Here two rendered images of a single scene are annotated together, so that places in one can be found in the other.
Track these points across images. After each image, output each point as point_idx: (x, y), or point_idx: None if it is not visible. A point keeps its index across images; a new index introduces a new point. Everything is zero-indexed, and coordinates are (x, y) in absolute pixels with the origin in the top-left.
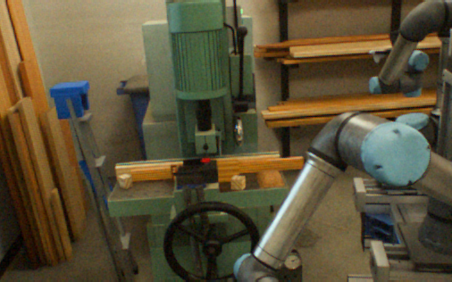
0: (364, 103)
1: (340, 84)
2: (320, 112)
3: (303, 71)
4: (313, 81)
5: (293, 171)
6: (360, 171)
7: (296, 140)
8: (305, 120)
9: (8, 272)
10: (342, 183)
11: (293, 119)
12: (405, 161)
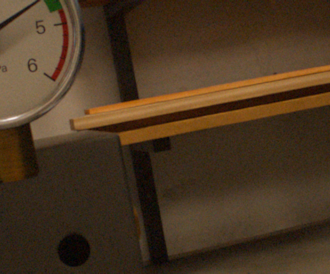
0: (311, 72)
1: (251, 61)
2: (213, 100)
3: (162, 40)
4: (188, 60)
5: (177, 273)
6: None
7: (173, 204)
8: (182, 123)
9: None
10: (302, 270)
11: (151, 126)
12: None
